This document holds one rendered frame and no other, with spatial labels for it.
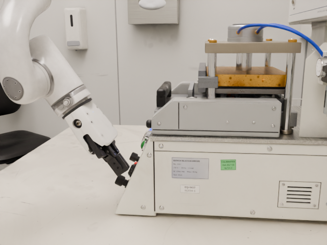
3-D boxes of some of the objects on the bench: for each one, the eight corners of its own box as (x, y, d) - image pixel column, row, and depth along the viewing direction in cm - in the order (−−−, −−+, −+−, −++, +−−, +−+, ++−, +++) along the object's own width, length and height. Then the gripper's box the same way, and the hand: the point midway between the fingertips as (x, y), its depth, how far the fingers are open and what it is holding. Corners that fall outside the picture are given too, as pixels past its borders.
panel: (140, 162, 105) (166, 107, 101) (116, 209, 77) (151, 136, 72) (134, 159, 105) (159, 104, 101) (108, 205, 77) (142, 131, 72)
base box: (323, 167, 102) (329, 109, 97) (389, 239, 65) (404, 151, 61) (141, 161, 108) (140, 106, 103) (110, 224, 71) (106, 144, 67)
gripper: (73, 107, 83) (118, 168, 85) (45, 121, 69) (101, 194, 71) (97, 89, 81) (143, 152, 84) (74, 100, 67) (130, 176, 69)
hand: (118, 164), depth 77 cm, fingers closed
